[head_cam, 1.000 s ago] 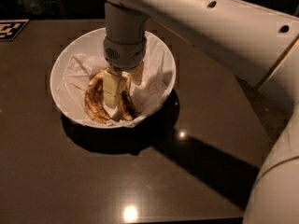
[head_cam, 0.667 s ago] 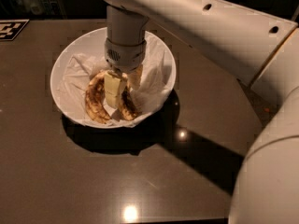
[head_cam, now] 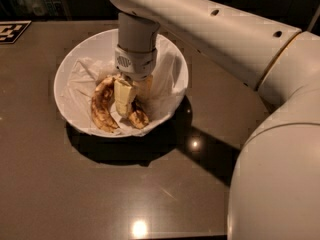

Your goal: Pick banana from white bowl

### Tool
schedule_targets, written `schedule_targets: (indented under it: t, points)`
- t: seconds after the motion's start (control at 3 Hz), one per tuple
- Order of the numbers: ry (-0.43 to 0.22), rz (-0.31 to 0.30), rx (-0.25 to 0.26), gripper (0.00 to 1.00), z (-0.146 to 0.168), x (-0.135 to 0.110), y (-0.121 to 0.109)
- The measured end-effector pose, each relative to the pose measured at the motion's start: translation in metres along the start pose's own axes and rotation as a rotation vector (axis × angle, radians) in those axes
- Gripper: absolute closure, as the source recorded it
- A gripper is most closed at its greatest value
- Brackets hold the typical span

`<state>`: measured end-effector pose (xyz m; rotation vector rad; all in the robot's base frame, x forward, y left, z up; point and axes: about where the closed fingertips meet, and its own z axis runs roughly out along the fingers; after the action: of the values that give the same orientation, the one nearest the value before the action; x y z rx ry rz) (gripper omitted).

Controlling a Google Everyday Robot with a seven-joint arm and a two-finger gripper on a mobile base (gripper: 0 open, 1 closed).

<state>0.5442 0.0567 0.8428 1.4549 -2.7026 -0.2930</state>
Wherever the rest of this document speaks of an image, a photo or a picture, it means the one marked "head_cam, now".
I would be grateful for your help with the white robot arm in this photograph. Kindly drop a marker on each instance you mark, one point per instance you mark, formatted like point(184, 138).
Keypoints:
point(275, 187)

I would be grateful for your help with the spotted banana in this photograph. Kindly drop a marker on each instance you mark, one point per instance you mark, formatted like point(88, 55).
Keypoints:
point(100, 105)
point(137, 116)

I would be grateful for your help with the white paper towel liner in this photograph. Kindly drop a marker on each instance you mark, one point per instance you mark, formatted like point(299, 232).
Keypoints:
point(83, 80)

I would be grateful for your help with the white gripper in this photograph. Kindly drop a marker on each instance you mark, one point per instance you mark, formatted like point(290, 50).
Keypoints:
point(137, 63)

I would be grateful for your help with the white bowl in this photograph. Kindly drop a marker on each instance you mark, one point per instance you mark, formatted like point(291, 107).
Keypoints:
point(86, 47)

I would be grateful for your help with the black white fiducial marker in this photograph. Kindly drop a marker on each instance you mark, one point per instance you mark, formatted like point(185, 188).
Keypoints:
point(10, 31)

